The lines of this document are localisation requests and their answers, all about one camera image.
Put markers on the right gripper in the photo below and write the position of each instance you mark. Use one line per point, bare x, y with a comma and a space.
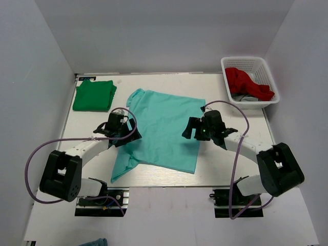
193, 122

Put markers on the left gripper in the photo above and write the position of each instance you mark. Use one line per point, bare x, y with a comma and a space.
136, 136

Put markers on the teal t-shirt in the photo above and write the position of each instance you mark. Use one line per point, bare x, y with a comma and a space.
161, 120

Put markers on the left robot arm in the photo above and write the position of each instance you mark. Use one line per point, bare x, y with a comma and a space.
62, 176

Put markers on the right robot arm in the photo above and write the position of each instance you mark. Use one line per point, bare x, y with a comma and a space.
279, 170

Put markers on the grey garment in basket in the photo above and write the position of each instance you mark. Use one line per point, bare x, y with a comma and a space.
244, 97

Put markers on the folded green t-shirt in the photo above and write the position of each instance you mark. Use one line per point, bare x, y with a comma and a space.
94, 96

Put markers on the red t-shirt in basket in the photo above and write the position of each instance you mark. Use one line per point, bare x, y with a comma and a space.
240, 83

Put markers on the blue label sticker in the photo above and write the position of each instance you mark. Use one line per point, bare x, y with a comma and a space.
91, 78

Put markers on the white plastic basket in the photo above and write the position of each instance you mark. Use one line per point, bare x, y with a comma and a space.
258, 71

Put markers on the dark teal cloth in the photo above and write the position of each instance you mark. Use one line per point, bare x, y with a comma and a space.
98, 242

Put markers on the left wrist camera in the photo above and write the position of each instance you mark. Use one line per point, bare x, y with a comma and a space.
120, 113

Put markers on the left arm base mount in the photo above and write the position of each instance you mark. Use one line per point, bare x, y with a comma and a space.
114, 204

